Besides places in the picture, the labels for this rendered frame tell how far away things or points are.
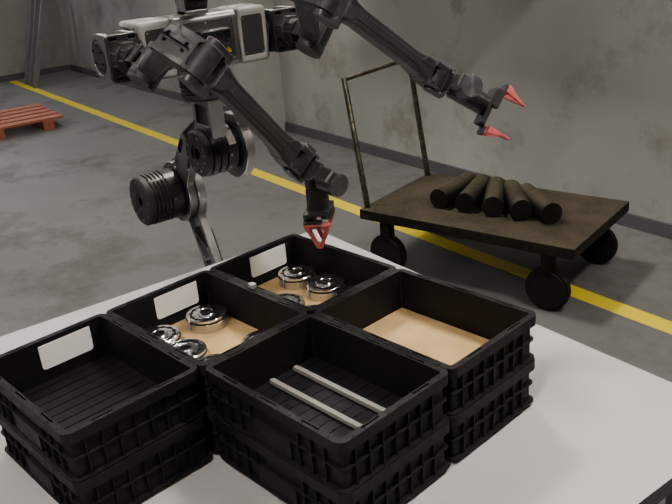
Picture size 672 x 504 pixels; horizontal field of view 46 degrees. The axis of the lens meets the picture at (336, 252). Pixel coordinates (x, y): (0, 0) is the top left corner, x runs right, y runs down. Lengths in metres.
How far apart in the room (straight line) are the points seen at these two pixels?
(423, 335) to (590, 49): 3.06
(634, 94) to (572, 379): 2.80
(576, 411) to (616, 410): 0.09
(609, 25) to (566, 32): 0.28
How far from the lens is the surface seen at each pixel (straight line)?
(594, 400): 1.90
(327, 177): 1.88
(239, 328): 1.97
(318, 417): 1.61
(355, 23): 1.95
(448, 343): 1.83
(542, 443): 1.75
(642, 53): 4.51
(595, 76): 4.70
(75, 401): 1.82
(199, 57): 1.67
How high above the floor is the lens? 1.74
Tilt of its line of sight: 23 degrees down
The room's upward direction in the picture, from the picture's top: 5 degrees counter-clockwise
